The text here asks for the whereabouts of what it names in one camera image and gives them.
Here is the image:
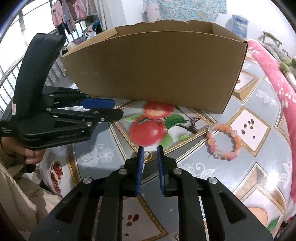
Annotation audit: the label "orange pink bead bracelet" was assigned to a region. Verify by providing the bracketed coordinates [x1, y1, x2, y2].
[206, 122, 243, 160]

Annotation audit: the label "person's left hand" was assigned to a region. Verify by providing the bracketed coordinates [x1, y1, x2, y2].
[1, 137, 46, 173]

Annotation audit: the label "metal balcony railing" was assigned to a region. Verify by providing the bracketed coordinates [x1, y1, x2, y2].
[0, 4, 93, 110]

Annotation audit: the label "beige trouser leg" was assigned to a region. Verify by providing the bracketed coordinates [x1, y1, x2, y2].
[1, 151, 62, 240]

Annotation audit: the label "floral fruit-print tablecloth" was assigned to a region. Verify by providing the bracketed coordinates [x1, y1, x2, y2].
[40, 54, 295, 240]

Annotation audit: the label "hanging clothes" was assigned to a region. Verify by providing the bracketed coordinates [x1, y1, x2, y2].
[51, 0, 86, 36]

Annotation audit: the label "brown cardboard box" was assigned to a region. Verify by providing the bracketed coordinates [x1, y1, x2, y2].
[62, 20, 248, 113]

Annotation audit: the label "pink floral blanket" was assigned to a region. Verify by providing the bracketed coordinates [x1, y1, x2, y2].
[246, 39, 296, 149]

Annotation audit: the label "teal patterned cloth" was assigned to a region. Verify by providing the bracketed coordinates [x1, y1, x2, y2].
[143, 0, 227, 22]

